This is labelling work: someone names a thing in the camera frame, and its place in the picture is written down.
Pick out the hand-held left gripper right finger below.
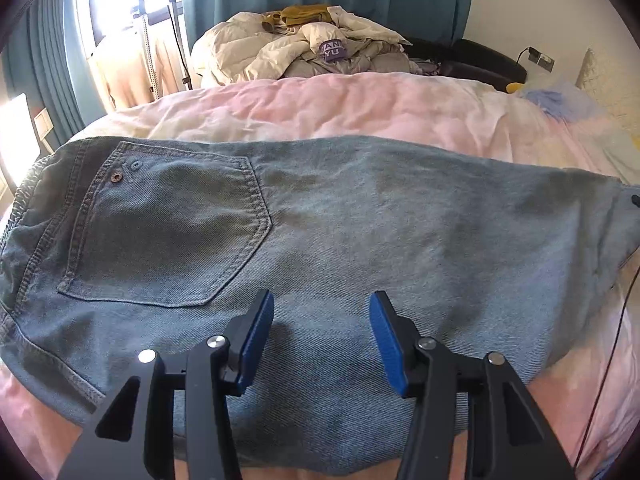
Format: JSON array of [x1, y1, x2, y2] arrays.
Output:
[[369, 291, 581, 480]]

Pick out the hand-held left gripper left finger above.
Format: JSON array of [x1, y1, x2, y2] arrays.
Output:
[[56, 289, 276, 480]]

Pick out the blue denim jeans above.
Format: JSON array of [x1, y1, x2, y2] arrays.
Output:
[[0, 135, 640, 476]]

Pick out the pile of beige clothes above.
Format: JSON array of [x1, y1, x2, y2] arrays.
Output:
[[191, 6, 413, 89]]

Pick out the black metal clothes stand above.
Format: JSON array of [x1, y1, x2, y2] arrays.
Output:
[[125, 0, 199, 102]]

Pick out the pastel tie-dye blanket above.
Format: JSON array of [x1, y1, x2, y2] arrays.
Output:
[[0, 71, 640, 480]]

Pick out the grey garment with purple label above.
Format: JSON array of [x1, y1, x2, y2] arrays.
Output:
[[282, 35, 427, 79]]

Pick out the beige hanging garment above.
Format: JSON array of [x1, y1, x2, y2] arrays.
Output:
[[92, 25, 189, 111]]

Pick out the black leather sofa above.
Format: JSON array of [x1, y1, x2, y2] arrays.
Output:
[[400, 37, 527, 84]]

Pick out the mustard yellow garment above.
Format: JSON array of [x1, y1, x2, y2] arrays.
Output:
[[261, 4, 342, 34]]

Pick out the thin black cable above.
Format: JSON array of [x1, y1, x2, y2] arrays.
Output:
[[572, 255, 640, 471]]

